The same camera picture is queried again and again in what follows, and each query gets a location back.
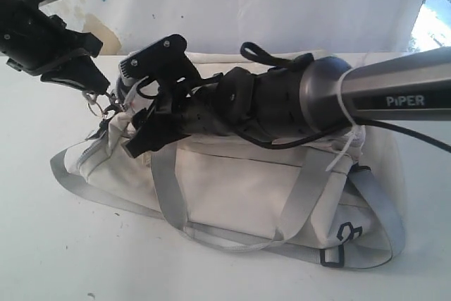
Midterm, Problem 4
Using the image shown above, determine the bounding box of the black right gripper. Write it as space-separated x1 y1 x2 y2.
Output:
125 78 226 158

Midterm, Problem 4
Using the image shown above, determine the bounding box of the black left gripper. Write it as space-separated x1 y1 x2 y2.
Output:
1 0 109 93

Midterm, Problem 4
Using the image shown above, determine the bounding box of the white canvas duffel bag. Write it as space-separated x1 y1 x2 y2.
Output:
51 55 405 269

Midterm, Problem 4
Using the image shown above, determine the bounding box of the right robot arm black grey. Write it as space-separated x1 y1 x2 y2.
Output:
124 42 450 157

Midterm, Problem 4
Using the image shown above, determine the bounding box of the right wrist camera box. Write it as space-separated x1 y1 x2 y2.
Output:
119 34 202 92

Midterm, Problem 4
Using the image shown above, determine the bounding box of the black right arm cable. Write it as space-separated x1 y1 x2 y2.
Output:
135 75 451 156

